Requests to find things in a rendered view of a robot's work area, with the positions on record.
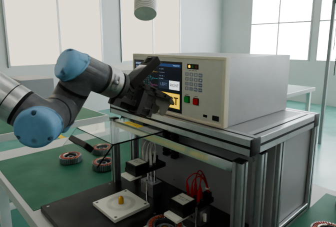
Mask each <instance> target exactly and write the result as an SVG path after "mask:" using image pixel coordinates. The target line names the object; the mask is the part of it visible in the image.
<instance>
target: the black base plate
mask: <svg viewBox="0 0 336 227"><path fill-rule="evenodd" d="M145 177H147V173H146V174H143V175H142V177H140V178H137V179H135V180H132V181H129V180H127V179H125V178H124V177H121V180H120V181H117V182H114V181H109V182H106V183H104V184H101V185H98V186H95V187H93V188H90V189H87V190H84V191H81V192H79V193H76V194H73V195H70V196H67V197H65V198H62V199H59V200H56V201H54V202H51V203H48V204H45V205H42V206H41V207H40V208H41V212H42V213H43V214H44V215H45V217H46V218H47V219H48V220H49V221H50V222H51V224H52V225H53V226H54V227H144V226H146V225H147V222H148V220H149V219H151V218H152V217H154V216H157V215H161V214H163V215H164V213H165V212H167V211H169V210H168V205H169V199H170V198H172V197H174V196H176V195H178V194H180V193H182V192H183V193H185V194H187V193H186V192H185V191H183V190H181V189H179V188H177V187H175V186H173V185H171V184H169V183H167V182H165V181H163V180H161V179H159V178H157V177H156V178H157V179H158V180H160V181H162V194H161V195H159V196H156V197H154V198H152V197H150V196H148V203H149V207H148V208H145V209H143V210H141V211H139V212H137V213H135V214H133V215H131V216H129V217H126V218H124V219H122V220H120V221H118V222H116V223H114V222H113V221H112V220H110V219H109V218H108V217H107V216H105V215H104V214H103V213H102V212H101V211H99V210H98V209H97V208H96V207H95V206H93V202H95V201H98V200H100V199H103V198H105V197H108V196H110V195H113V194H116V193H118V192H121V191H123V190H126V189H127V190H129V191H130V192H132V193H133V194H135V195H136V196H138V197H140V198H141V199H143V200H144V201H146V194H145V193H143V192H142V191H141V179H143V178H145ZM208 206H210V221H208V222H207V223H205V224H204V225H202V226H197V227H230V214H228V213H226V212H224V211H222V210H220V209H218V208H216V207H214V206H212V205H210V204H208ZM182 222H183V225H184V226H185V227H195V223H193V222H192V221H190V220H188V219H187V218H186V219H185V220H183V221H182Z"/></svg>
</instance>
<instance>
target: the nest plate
mask: <svg viewBox="0 0 336 227"><path fill-rule="evenodd" d="M120 196H122V197H123V204H119V199H118V198H119V197H120ZM93 206H94V207H96V208H97V209H98V210H99V211H101V212H102V213H103V214H104V215H105V216H107V217H108V218H109V219H110V220H111V221H113V222H114V223H116V222H119V221H121V220H123V219H125V218H127V217H129V216H131V215H133V214H135V213H138V212H140V211H142V210H144V209H146V208H148V207H150V204H149V203H148V202H146V201H145V200H143V199H142V198H140V197H138V196H137V195H135V194H134V193H132V192H130V191H129V190H127V189H125V190H122V191H120V192H117V193H115V194H112V195H110V196H107V197H105V198H102V199H100V200H97V201H95V202H93Z"/></svg>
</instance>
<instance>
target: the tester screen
mask: <svg viewBox="0 0 336 227"><path fill-rule="evenodd" d="M140 63H141V62H140V61H136V62H135V67H137V66H138V65H139V64H140ZM159 79H161V80H168V81H176V82H179V91H178V90H172V89H166V88H160V87H159ZM180 80H181V65H180V64H168V63H161V64H160V65H159V66H158V67H157V68H156V69H155V70H154V71H153V72H152V73H151V74H150V75H149V76H148V77H147V78H146V79H145V80H144V81H143V83H144V84H147V85H150V86H153V87H155V88H157V89H158V90H159V91H161V92H167V93H172V94H178V95H179V109H176V108H172V107H169V109H172V110H176V111H180Z"/></svg>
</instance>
